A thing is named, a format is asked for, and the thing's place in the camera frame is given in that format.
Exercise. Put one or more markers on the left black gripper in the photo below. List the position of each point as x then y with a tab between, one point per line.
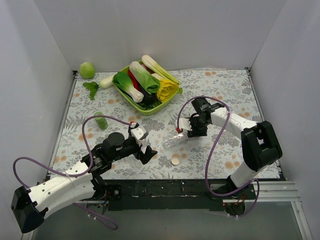
139	152

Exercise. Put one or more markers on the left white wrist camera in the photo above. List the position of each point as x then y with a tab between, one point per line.
139	132

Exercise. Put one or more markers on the red chili pepper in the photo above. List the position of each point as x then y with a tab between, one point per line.
134	80

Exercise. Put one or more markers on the napa cabbage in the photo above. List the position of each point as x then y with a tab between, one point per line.
149	83

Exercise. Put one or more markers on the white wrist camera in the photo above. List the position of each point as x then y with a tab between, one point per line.
139	132
184	124

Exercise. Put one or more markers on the green bok choy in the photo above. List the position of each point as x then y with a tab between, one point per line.
124	82

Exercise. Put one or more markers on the clear pill organizer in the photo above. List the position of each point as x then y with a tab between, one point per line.
174	140

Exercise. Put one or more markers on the white green leek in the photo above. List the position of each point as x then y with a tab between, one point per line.
150	63

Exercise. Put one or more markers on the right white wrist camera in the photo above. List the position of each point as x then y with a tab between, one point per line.
184	124

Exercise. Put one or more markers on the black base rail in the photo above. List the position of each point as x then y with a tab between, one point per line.
155	194

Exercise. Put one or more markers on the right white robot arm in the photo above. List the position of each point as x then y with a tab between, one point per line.
260	146

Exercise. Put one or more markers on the green round cabbage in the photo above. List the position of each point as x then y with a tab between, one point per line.
87	70

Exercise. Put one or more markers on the white radish with leaves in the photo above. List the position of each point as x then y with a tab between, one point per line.
93	87

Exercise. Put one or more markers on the yellow lettuce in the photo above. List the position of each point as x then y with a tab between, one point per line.
167	89

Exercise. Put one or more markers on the dark purple eggplant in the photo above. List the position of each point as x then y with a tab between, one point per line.
148	99

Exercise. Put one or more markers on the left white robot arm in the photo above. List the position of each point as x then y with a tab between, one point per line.
83	181

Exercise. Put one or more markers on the green plastic tray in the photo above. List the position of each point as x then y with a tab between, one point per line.
144	109

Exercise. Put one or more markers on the white bottle cap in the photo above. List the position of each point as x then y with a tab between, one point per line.
175	160

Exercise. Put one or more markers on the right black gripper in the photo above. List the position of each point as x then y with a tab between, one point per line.
194	130

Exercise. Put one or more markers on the floral table mat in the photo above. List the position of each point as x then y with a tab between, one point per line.
215	156

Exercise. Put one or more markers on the green cylindrical bottle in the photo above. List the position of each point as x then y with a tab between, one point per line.
100	120

